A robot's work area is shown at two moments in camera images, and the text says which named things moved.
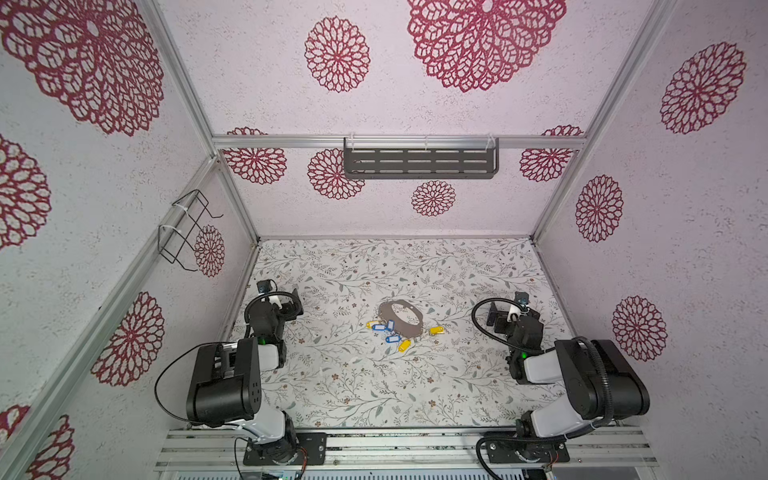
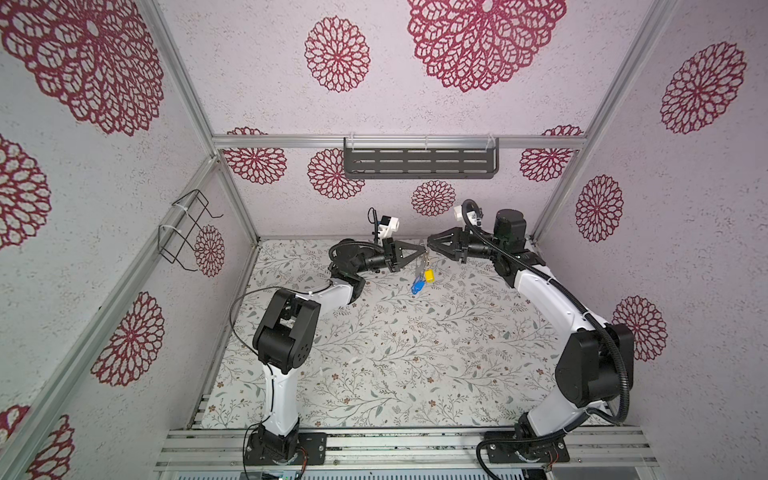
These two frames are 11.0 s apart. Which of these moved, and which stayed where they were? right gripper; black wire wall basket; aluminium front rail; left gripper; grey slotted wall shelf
Moved: left gripper; right gripper
Stayed: black wire wall basket; grey slotted wall shelf; aluminium front rail
